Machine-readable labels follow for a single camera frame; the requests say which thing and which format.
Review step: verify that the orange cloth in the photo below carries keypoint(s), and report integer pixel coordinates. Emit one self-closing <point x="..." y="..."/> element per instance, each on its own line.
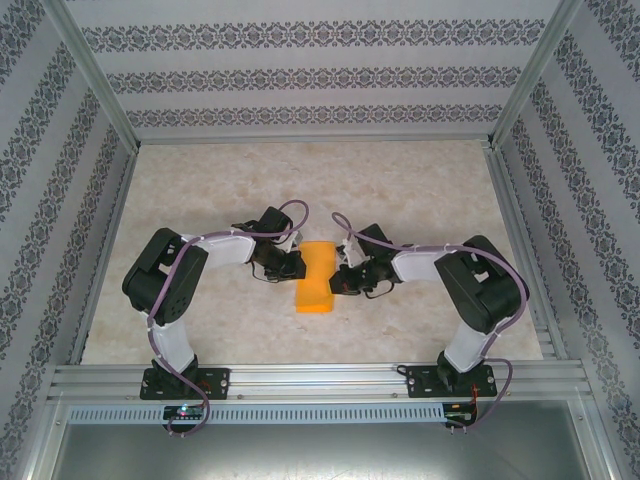
<point x="315" y="280"/>

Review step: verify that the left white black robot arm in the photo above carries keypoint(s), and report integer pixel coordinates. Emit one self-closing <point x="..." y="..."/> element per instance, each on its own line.
<point x="175" y="345"/>

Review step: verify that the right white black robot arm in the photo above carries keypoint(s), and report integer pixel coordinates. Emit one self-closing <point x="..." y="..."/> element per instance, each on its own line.
<point x="467" y="345"/>

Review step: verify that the grey sheet metal tray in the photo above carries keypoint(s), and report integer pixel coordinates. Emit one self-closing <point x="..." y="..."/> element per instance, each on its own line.
<point x="320" y="455"/>

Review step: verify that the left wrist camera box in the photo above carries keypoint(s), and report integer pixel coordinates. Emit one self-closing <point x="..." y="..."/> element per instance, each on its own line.
<point x="295" y="241"/>

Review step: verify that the long aluminium mounting rail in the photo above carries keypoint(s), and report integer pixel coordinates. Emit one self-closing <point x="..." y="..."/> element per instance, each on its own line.
<point x="310" y="380"/>

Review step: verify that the thin aluminium back rail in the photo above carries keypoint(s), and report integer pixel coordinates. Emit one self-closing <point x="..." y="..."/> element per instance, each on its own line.
<point x="310" y="141"/>

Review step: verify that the aluminium side rail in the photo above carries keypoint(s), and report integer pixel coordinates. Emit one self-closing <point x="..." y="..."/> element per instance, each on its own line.
<point x="107" y="250"/>
<point x="509" y="200"/>

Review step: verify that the aluminium frame post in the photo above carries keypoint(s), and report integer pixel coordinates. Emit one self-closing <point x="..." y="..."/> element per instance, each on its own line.
<point x="97" y="80"/>
<point x="533" y="75"/>

